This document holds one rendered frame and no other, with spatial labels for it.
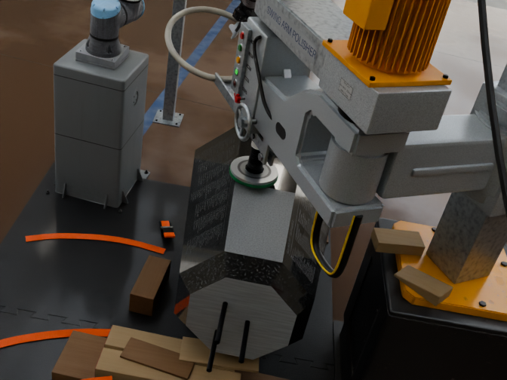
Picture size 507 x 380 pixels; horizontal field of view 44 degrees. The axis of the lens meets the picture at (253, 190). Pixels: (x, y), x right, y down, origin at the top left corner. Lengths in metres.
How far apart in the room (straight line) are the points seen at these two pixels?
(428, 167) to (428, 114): 0.29
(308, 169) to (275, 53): 0.49
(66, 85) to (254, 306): 1.70
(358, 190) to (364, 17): 0.58
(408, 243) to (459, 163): 0.59
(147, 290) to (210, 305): 0.73
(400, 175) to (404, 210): 2.32
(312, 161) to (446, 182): 0.46
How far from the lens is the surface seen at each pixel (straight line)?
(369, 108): 1.77
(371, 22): 1.71
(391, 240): 2.65
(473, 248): 2.54
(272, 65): 2.43
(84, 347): 2.93
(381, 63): 1.82
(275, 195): 2.75
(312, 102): 2.08
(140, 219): 3.77
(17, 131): 4.58
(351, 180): 2.00
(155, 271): 3.27
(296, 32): 2.16
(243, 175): 2.73
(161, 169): 4.24
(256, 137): 2.60
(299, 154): 2.21
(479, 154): 2.23
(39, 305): 3.27
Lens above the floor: 2.37
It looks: 35 degrees down
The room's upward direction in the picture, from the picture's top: 11 degrees clockwise
